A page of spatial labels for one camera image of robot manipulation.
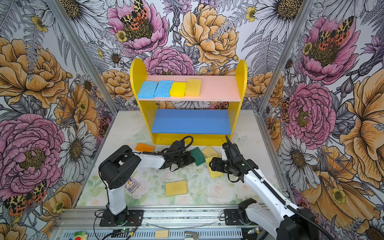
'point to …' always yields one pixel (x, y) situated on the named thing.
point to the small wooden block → (162, 234)
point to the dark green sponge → (198, 156)
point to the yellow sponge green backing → (176, 188)
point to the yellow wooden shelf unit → (208, 119)
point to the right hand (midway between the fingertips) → (215, 169)
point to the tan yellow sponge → (208, 151)
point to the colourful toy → (79, 235)
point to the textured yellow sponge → (213, 173)
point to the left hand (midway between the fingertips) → (194, 163)
